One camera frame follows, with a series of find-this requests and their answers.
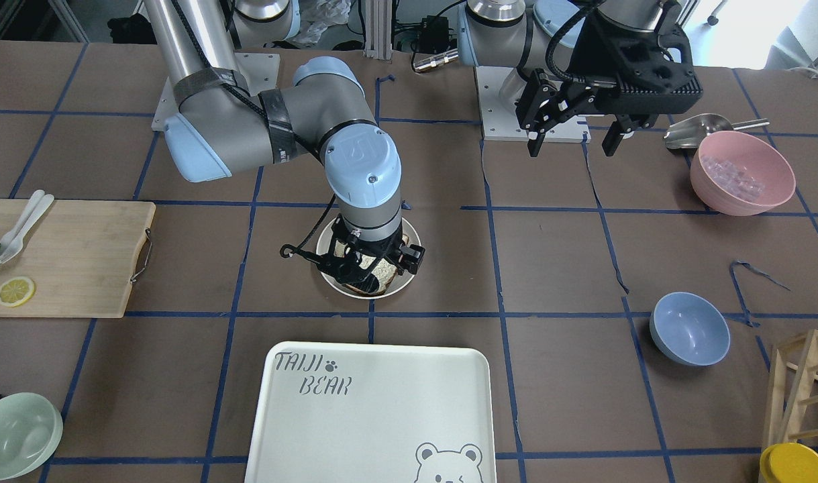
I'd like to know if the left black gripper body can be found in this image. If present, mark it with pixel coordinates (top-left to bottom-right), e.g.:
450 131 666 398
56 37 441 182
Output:
516 9 703 138

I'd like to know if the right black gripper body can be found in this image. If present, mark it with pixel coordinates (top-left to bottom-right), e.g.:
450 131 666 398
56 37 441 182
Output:
280 218 426 297

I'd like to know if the bread slice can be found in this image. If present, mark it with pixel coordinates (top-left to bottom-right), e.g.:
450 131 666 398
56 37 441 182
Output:
335 241 397 298

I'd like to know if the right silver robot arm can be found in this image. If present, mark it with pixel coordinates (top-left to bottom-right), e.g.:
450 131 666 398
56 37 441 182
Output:
146 1 426 297

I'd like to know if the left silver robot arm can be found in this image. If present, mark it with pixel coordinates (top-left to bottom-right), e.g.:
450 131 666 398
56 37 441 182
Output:
458 1 703 156

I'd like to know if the white round plate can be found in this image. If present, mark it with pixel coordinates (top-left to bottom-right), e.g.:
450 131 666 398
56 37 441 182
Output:
315 217 420 299

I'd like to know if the metal scoop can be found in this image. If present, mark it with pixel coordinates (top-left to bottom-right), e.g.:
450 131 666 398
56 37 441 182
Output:
664 113 770 150

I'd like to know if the pink bowl with ice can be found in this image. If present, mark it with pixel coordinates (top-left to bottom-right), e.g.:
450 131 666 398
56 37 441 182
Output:
690 131 797 216

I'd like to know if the white bear tray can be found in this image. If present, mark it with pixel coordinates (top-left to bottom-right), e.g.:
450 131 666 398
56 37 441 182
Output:
245 341 497 482

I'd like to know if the blue bowl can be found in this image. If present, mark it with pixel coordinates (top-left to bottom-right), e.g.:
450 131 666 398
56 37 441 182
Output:
649 292 731 367

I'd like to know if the wooden cutting board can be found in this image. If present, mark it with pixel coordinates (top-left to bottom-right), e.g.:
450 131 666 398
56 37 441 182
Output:
0 199 155 318

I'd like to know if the wooden cup rack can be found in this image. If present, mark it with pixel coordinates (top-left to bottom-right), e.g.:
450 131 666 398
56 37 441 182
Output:
762 329 818 447

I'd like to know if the white plastic spoon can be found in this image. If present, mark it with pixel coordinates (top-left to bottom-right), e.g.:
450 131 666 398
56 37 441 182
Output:
1 194 55 265

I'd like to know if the lemon slice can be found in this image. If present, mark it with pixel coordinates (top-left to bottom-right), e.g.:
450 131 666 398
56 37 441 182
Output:
0 277 36 308

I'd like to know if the white plastic fork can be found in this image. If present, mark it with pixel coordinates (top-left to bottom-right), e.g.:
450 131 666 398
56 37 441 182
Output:
0 190 46 265

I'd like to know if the yellow cup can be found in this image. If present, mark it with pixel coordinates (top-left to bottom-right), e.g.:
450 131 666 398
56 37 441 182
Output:
758 442 818 482

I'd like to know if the light green bowl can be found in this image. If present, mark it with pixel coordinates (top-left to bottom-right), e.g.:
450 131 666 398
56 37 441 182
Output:
0 392 63 481

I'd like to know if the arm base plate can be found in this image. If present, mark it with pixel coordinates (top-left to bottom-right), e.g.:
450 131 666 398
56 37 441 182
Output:
151 52 280 132
475 66 592 143

